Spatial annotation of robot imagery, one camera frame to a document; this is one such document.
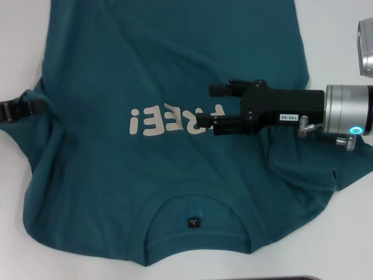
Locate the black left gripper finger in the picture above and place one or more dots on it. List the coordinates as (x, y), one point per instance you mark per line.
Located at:
(36, 106)

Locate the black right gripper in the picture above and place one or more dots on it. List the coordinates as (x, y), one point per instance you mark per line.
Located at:
(285, 105)

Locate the teal T-shirt with beige print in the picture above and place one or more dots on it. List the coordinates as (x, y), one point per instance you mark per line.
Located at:
(175, 58)

